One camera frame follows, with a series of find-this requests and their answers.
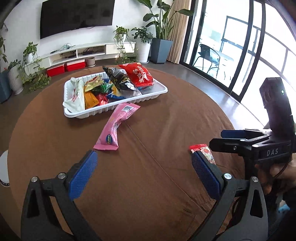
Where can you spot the trailing pothos plant right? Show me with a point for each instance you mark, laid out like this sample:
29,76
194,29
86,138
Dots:
124,45

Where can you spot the gold red snack packet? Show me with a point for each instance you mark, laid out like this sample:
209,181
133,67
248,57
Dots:
94,82

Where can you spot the black balcony chair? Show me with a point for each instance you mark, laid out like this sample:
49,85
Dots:
209,54

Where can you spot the red storage box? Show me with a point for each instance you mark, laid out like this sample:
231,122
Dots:
56,70
75,65

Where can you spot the small beige pot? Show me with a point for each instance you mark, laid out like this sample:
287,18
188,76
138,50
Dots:
90,62

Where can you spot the white plastic tray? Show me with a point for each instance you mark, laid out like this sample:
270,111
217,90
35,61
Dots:
147,94

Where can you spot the trailing pothos plant left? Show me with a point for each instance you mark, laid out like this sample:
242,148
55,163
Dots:
32,74

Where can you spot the white ribbed planter right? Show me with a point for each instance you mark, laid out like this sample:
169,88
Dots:
142,51

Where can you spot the wall mounted black TV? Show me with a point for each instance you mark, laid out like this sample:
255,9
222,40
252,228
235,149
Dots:
63,16

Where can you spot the orange snack packet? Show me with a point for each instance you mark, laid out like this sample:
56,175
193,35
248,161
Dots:
90,100

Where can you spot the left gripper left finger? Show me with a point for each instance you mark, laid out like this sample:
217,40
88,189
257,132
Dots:
49,211

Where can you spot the blue square planter right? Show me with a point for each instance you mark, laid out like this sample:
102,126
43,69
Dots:
160,50

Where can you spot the green snack packet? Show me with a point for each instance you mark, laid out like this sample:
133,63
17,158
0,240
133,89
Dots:
104,88

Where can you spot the dark blue snack packet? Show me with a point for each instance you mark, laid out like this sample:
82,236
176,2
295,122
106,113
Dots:
112,91

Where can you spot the small red snack packet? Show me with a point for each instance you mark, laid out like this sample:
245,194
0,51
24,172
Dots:
102,99

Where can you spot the pink snack packet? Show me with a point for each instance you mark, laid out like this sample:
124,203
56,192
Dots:
108,139

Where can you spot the blue square planter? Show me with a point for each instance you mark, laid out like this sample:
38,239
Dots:
160,50
5,89

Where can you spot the black silver snack bag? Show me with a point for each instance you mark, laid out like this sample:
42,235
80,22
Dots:
119,79

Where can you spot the left red storage box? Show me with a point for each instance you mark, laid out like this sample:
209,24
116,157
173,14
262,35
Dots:
56,70

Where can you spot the white red long snack bag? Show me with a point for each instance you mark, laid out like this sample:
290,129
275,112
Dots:
76,103

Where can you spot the white ribbed planter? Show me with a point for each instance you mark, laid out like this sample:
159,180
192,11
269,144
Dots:
15,81
142,51

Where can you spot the white TV console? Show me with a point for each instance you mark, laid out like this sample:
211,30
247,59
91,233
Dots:
98,50

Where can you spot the white red floral snack packet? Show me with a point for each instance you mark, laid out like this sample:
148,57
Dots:
205,151

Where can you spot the blue square planter left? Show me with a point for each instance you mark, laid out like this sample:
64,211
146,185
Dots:
5,89

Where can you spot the right red storage box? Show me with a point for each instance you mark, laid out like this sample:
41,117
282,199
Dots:
75,65

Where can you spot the white ribbed planter left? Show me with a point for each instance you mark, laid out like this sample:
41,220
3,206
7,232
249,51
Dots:
15,81

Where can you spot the small bushy plant right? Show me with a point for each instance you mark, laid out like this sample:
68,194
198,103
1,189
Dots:
142,34

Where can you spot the large red snack bag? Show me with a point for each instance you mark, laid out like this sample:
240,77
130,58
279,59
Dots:
138,74

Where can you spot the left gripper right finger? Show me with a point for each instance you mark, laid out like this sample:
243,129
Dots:
251,220

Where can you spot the large leafy plant right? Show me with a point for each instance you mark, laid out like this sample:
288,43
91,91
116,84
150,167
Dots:
163,19

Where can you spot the beige curtain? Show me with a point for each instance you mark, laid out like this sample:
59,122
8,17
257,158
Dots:
177,35

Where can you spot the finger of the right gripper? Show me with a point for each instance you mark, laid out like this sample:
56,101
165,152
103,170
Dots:
246,133

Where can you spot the trailing pothos plant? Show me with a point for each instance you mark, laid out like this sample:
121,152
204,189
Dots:
124,45
32,74

